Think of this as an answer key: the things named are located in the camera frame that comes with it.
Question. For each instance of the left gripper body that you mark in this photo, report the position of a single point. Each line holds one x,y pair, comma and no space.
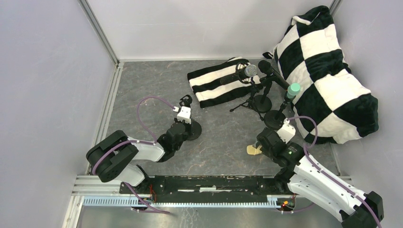
185,105

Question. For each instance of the round base mic stand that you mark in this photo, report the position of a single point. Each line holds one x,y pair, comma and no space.
262,102
274,119
197,129

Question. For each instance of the cream beige microphone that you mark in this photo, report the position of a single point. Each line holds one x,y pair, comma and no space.
254,149

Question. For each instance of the black glitter microphone silver head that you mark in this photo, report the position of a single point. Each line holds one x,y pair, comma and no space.
241,74

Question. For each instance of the black microphone orange end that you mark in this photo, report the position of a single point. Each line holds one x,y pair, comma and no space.
266,68

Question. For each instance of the teal green microphone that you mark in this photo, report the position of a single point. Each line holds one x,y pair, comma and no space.
293,90

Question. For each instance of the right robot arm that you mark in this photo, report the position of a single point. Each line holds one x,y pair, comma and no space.
303,175

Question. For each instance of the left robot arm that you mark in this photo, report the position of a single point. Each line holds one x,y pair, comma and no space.
111,158

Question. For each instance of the black white checkered pillow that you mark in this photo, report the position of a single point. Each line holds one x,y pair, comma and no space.
332,105

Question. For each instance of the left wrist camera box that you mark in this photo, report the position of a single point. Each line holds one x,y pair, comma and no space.
183,114

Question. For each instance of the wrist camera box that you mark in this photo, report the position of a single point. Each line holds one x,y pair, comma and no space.
183,114
286,132

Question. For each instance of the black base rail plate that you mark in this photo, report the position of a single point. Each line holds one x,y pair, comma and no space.
211,189

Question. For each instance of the tripod shock mount mic stand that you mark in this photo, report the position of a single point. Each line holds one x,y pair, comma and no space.
252,90

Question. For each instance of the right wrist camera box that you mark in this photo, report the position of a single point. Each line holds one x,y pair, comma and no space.
286,132

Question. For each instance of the aluminium corner frame post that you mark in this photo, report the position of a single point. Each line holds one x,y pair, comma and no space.
98,30

